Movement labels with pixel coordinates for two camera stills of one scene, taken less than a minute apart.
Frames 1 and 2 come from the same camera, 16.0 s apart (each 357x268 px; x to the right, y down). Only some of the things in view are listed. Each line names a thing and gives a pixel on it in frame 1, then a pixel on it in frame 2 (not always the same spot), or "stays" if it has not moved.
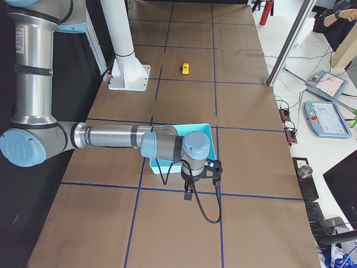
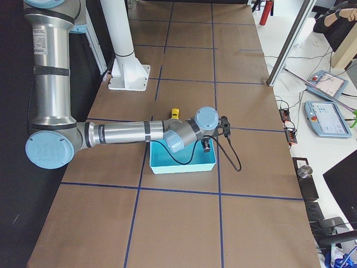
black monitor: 342,180 stays
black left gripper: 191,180 to 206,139
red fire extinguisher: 266,13 stays
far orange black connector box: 285,114 stays
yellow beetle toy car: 185,68 to 175,113
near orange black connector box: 290,131 stays
